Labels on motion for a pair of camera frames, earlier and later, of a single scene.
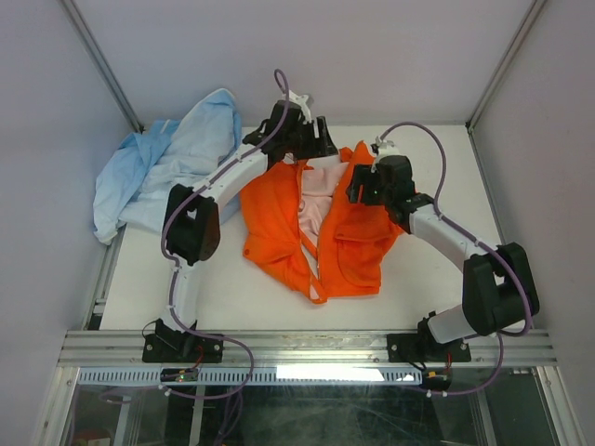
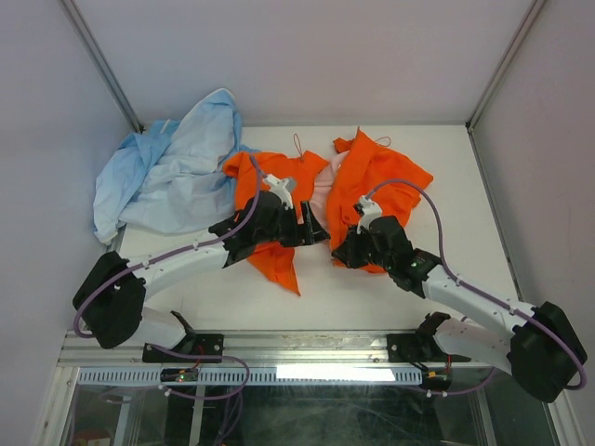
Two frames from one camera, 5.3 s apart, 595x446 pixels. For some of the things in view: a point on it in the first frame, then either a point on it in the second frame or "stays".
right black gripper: [363, 174] -> [345, 251]
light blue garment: [135, 180] stays
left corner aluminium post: [81, 31] stays
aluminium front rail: [300, 347] stays
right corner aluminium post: [509, 56] stays
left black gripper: [319, 145] -> [309, 232]
